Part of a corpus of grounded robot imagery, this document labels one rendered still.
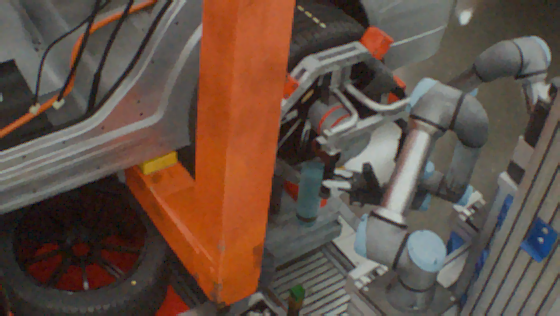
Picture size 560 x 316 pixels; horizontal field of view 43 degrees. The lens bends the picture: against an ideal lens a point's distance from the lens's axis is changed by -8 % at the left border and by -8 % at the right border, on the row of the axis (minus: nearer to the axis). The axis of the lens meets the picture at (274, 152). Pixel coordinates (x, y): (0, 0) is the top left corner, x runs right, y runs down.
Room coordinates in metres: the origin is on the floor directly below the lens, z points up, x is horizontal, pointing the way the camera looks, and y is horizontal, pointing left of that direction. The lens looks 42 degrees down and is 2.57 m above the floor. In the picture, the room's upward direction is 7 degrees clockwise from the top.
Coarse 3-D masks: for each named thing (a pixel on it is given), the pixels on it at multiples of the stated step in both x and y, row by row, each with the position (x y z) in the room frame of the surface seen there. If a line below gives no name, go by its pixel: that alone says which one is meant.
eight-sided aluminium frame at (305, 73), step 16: (336, 48) 2.13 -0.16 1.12; (352, 48) 2.16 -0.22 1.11; (304, 64) 2.03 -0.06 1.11; (320, 64) 2.03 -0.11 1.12; (336, 64) 2.07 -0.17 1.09; (368, 64) 2.16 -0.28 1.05; (304, 80) 1.98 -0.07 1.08; (384, 96) 2.24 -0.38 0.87; (368, 112) 2.26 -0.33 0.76; (320, 160) 2.13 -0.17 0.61; (288, 176) 1.98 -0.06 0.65
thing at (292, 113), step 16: (352, 64) 2.36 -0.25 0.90; (320, 80) 2.17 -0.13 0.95; (352, 80) 2.27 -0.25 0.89; (368, 80) 2.29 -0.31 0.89; (304, 96) 2.13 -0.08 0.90; (352, 96) 2.33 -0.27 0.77; (288, 112) 2.09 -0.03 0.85; (304, 112) 2.18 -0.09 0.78; (288, 128) 2.11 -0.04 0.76; (304, 128) 2.14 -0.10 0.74; (288, 144) 2.18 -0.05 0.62; (304, 144) 2.15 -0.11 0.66; (288, 160) 2.08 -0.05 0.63
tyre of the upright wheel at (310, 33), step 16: (304, 0) 2.33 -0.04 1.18; (320, 0) 2.37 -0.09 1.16; (304, 16) 2.22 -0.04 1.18; (320, 16) 2.23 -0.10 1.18; (336, 16) 2.27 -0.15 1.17; (304, 32) 2.13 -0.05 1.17; (320, 32) 2.13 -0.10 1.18; (336, 32) 2.16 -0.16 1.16; (352, 32) 2.21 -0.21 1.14; (304, 48) 2.08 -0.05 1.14; (320, 48) 2.12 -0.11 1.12; (288, 64) 2.04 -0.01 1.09; (384, 64) 2.34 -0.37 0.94; (304, 160) 2.13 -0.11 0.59
